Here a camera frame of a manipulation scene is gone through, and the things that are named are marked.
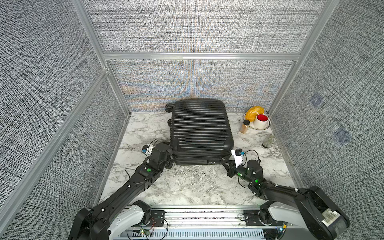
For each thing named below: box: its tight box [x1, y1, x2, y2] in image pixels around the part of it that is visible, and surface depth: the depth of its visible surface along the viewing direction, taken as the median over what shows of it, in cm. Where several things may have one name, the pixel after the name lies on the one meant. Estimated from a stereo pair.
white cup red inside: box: [253, 113, 269, 129], surface depth 108 cm
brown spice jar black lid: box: [239, 119, 251, 134], surface depth 105 cm
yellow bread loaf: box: [245, 106, 265, 122], surface depth 114 cm
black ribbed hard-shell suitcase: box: [165, 99, 234, 166], surface depth 85 cm
